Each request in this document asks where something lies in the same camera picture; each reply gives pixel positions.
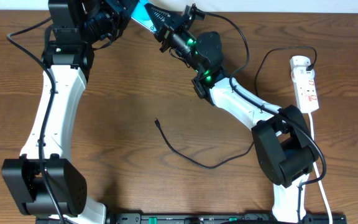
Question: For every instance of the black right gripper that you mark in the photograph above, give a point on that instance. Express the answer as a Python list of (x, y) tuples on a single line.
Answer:
[(165, 32)]

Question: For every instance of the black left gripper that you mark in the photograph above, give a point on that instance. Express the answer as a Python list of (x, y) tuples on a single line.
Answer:
[(120, 16)]

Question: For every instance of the Galaxy S25 smartphone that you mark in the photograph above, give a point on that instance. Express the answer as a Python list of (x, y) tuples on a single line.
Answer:
[(141, 16)]

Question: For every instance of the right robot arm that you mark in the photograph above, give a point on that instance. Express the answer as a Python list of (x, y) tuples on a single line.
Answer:
[(284, 146)]

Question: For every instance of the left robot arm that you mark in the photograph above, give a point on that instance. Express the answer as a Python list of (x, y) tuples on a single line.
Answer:
[(42, 181)]

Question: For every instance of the white USB charger plug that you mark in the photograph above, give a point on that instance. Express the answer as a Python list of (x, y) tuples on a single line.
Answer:
[(301, 74)]

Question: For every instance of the white power strip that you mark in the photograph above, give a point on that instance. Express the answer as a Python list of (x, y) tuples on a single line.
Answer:
[(305, 92)]

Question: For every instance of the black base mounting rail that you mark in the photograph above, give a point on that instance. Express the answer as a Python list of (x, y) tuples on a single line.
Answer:
[(136, 218)]

